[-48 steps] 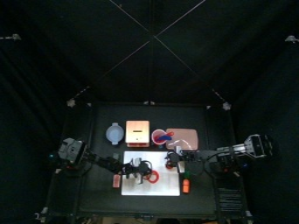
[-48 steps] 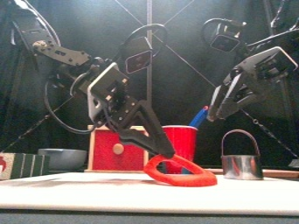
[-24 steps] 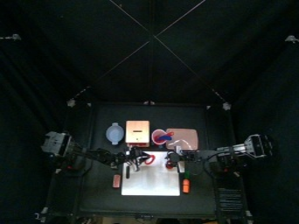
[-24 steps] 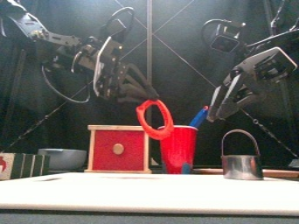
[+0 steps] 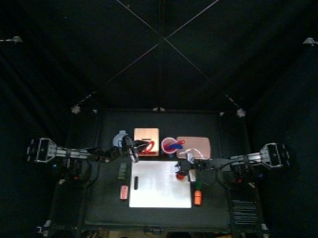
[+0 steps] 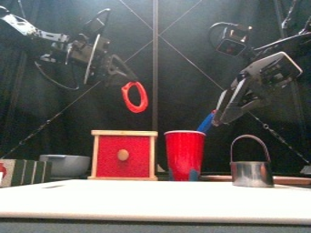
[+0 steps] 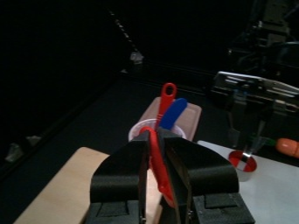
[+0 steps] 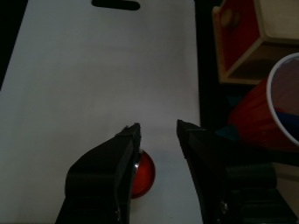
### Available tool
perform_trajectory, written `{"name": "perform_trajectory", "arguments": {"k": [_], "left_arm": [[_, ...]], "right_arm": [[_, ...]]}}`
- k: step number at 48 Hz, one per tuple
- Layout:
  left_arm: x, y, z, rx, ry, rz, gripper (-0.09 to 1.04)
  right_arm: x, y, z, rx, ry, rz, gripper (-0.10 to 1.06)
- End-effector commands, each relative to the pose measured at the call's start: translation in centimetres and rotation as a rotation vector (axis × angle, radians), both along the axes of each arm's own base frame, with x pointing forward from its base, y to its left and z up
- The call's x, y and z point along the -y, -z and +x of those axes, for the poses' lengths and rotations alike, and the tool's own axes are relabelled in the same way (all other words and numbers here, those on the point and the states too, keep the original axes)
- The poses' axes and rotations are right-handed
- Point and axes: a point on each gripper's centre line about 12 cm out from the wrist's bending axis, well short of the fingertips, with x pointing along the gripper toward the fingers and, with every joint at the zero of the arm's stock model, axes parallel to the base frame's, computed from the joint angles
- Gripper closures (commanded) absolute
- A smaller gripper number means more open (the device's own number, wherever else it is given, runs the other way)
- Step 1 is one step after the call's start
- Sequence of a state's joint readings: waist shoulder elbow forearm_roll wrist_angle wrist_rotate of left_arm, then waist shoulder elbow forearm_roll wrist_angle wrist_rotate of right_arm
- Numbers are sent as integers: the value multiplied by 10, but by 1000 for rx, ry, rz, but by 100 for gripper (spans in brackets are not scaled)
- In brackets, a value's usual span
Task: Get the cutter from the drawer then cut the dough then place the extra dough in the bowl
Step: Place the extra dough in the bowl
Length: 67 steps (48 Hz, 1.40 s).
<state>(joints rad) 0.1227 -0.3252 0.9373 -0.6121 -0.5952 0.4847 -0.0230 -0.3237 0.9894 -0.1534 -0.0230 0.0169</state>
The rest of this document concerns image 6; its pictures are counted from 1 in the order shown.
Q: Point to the wooden drawer box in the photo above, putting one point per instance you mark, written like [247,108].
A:
[122,133]

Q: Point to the blue plastic tool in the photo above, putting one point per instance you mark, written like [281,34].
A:
[206,122]

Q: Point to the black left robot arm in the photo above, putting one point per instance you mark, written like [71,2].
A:
[25,27]

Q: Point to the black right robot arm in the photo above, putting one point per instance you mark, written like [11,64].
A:
[290,41]

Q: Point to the white cutting board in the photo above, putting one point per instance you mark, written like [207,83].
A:
[154,200]

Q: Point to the green white striped box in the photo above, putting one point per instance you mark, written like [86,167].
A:
[30,173]

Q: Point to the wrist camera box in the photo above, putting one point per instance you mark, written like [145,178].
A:
[233,41]
[97,25]

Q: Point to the red white block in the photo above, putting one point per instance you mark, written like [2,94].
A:
[3,173]

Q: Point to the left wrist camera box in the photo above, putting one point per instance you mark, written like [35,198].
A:
[97,25]

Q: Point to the red drawer with wooden knob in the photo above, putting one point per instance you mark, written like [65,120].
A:
[115,164]

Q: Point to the red plastic cup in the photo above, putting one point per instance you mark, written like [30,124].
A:
[185,154]

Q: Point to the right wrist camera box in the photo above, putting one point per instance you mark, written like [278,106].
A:
[233,41]

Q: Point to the grey vertical frame pole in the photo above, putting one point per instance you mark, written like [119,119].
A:
[155,75]

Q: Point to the grey bowl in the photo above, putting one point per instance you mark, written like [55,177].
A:
[67,165]

